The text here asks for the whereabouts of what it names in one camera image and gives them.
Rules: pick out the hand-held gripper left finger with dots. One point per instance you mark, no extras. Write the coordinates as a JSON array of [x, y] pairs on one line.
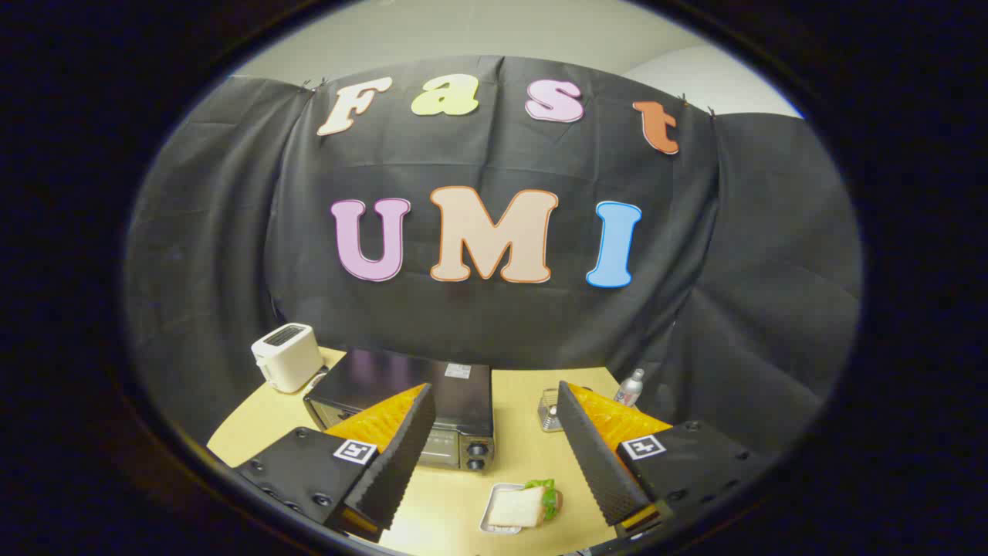
[[401, 455]]

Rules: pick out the white rectangular dish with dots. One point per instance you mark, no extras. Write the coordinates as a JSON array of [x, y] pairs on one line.
[[488, 516]]

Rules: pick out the white toaster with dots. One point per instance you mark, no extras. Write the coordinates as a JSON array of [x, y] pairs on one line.
[[287, 357]]

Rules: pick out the black backdrop cloth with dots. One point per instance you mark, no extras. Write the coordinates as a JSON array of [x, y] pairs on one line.
[[494, 324]]

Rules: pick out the small white bottle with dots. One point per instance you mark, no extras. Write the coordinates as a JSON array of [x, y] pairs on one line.
[[630, 388]]

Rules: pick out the sandwich with lettuce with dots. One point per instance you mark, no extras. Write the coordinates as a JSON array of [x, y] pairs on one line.
[[519, 506]]

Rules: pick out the black toaster oven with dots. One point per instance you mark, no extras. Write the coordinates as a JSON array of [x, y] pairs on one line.
[[401, 382]]

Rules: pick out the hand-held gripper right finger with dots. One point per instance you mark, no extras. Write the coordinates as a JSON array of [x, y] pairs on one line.
[[594, 455]]

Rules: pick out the clear glass jar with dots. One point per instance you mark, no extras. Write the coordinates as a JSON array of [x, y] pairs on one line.
[[548, 411]]

